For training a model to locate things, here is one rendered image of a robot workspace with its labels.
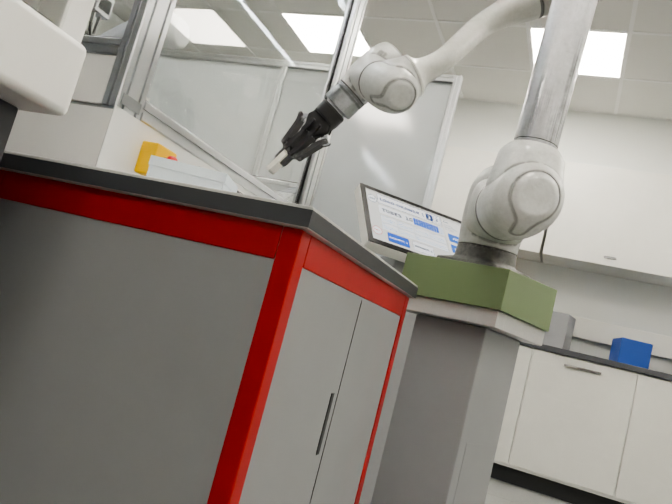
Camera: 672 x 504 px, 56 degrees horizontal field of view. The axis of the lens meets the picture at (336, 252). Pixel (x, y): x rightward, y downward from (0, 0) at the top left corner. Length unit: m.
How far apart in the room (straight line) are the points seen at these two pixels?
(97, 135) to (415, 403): 0.94
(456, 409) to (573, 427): 2.78
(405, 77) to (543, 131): 0.33
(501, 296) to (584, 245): 3.30
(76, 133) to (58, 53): 0.50
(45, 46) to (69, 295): 0.34
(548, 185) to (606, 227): 3.39
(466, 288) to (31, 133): 1.02
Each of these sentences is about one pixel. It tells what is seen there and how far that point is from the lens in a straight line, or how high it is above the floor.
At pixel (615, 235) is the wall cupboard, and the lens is 4.78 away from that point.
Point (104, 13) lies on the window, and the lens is 1.54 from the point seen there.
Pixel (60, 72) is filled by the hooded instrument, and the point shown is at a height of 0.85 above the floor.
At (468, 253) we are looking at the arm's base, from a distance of 1.62.
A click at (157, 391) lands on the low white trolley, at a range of 0.88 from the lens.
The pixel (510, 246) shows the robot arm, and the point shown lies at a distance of 1.64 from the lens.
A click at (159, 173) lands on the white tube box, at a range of 1.04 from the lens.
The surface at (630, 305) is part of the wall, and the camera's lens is 5.06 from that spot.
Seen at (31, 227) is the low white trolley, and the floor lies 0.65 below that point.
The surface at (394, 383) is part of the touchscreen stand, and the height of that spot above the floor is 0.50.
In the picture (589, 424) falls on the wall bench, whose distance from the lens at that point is 4.29.
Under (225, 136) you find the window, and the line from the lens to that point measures 1.74.
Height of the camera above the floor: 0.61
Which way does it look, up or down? 7 degrees up
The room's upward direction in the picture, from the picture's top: 15 degrees clockwise
